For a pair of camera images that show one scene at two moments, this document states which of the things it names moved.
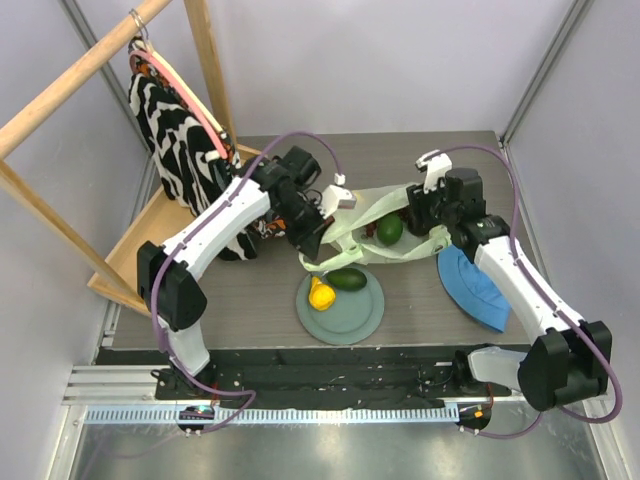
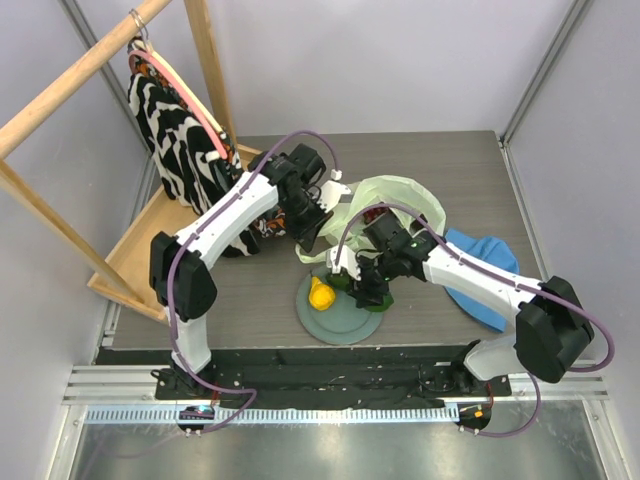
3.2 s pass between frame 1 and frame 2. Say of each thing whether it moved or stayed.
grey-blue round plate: stayed
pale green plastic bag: moved
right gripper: moved
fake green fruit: moved
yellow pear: stayed
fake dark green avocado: stayed
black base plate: stayed
